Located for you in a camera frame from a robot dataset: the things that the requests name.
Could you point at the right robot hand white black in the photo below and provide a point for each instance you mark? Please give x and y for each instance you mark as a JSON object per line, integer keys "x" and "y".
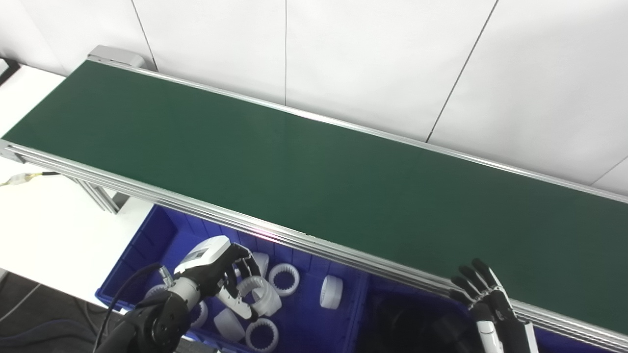
{"x": 495, "y": 306}

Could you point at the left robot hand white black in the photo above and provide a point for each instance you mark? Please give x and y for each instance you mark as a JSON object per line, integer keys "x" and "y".
{"x": 206, "y": 260}

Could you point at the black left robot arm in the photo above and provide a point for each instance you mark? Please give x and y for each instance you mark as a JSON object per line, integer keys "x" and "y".
{"x": 152, "y": 328}

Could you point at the white cup part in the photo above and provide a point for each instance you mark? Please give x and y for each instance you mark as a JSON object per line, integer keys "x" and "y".
{"x": 261, "y": 262}
{"x": 228, "y": 324}

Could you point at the blue bin with black parts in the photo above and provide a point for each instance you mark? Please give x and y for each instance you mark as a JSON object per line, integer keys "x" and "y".
{"x": 380, "y": 289}

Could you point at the blue bin with white parts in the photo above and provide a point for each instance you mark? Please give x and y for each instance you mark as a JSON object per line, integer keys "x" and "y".
{"x": 304, "y": 326}

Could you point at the aluminium conveyor leg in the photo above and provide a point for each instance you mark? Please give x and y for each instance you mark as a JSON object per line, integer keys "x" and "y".
{"x": 100, "y": 196}

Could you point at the green conveyor belt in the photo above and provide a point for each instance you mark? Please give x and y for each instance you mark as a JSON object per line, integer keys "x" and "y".
{"x": 343, "y": 257}
{"x": 294, "y": 171}

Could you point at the white disc part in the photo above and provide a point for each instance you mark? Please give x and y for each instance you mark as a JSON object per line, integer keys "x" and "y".
{"x": 331, "y": 292}

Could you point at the grey conveyor end housing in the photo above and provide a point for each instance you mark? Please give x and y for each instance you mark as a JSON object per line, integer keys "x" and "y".
{"x": 115, "y": 55}

